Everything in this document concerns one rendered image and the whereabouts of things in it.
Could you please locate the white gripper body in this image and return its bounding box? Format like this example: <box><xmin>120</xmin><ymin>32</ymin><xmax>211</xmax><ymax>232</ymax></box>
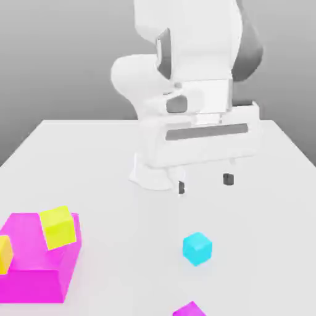
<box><xmin>139</xmin><ymin>100</ymin><xmax>262</xmax><ymax>172</ymax></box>

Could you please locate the small cyan cube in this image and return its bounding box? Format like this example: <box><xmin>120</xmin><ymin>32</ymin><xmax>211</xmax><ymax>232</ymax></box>
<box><xmin>182</xmin><ymin>231</ymin><xmax>214</xmax><ymax>267</ymax></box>

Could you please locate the small purple cube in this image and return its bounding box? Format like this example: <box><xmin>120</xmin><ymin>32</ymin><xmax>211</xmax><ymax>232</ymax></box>
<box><xmin>172</xmin><ymin>301</ymin><xmax>207</xmax><ymax>316</ymax></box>

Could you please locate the small yellow cube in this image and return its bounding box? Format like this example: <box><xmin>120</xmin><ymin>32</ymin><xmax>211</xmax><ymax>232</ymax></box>
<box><xmin>38</xmin><ymin>205</ymin><xmax>78</xmax><ymax>251</ymax></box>

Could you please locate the small orange cube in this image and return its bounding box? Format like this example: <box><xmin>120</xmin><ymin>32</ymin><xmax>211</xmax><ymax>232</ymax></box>
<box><xmin>0</xmin><ymin>235</ymin><xmax>14</xmax><ymax>275</ymax></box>

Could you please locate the large magenta box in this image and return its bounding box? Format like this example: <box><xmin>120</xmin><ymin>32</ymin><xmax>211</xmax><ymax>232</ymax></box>
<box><xmin>0</xmin><ymin>212</ymin><xmax>83</xmax><ymax>304</ymax></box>

